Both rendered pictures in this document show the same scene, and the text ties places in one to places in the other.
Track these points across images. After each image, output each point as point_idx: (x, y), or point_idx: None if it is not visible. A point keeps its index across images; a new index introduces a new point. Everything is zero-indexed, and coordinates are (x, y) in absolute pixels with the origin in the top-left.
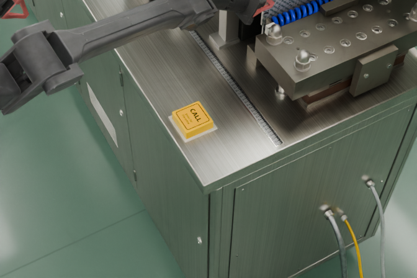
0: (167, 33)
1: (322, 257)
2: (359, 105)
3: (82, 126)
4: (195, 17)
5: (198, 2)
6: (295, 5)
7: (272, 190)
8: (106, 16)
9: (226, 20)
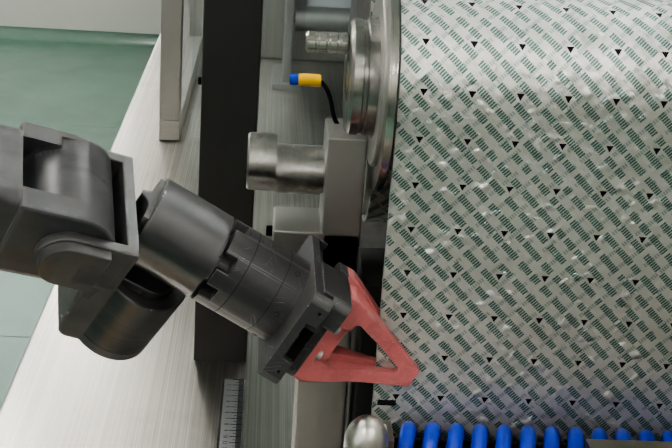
0: (158, 441)
1: None
2: None
3: None
4: (33, 232)
5: (64, 192)
6: (506, 421)
7: None
8: (52, 362)
9: (294, 421)
